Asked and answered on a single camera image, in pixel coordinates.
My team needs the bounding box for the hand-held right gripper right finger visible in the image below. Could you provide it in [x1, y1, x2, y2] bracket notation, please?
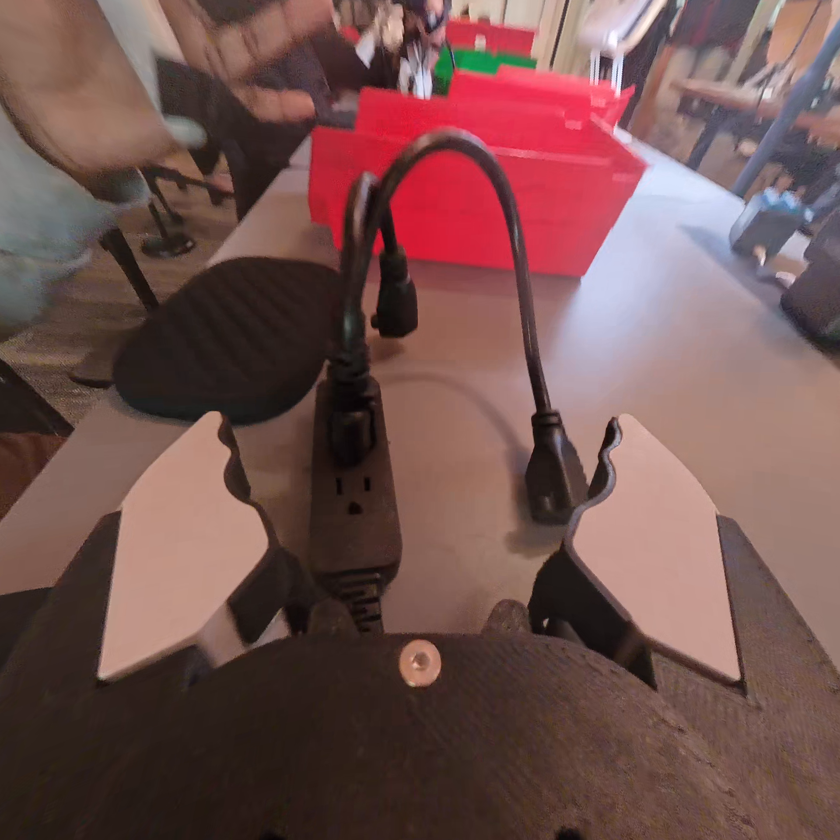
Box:
[563, 413, 744, 685]

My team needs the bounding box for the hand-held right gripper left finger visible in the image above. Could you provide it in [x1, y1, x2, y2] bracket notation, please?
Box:
[97, 412, 293, 681]

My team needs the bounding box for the long black extension cord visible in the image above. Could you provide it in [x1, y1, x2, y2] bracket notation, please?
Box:
[328, 129, 589, 526]

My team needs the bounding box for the black power strip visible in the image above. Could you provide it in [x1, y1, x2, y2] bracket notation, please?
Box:
[310, 371, 403, 636]

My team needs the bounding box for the short black extension cord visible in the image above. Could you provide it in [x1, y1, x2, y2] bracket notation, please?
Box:
[331, 172, 420, 395]

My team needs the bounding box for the person's left forearm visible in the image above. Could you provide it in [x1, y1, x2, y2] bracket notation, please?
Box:
[0, 0, 198, 178]

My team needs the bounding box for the person's left hand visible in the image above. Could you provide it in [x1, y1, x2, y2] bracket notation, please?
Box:
[154, 0, 332, 127]

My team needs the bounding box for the black ribbed oval object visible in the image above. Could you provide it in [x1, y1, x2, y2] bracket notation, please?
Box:
[113, 256, 343, 425]

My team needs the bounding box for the black bag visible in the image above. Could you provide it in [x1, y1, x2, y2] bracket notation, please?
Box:
[780, 252, 840, 345]

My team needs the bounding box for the black chair base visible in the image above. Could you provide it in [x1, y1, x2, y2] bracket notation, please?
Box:
[98, 164, 234, 309]

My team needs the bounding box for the black bin with bottles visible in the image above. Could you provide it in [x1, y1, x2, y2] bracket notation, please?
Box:
[730, 189, 816, 260]

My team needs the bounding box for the person's gray hoodie torso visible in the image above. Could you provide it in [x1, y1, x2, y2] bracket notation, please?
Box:
[0, 115, 207, 329]

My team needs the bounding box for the large red plastic crate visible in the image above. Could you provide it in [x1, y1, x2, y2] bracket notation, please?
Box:
[307, 85, 648, 281]

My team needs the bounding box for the blue metal pole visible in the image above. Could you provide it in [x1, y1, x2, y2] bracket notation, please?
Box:
[731, 20, 840, 198]

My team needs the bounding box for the wooden bench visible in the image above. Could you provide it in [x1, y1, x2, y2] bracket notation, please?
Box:
[675, 77, 840, 142]

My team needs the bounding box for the white chair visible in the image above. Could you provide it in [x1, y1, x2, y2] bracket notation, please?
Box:
[581, 0, 667, 89]

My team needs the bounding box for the red crate with green lid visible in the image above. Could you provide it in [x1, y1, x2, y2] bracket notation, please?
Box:
[433, 20, 540, 93]

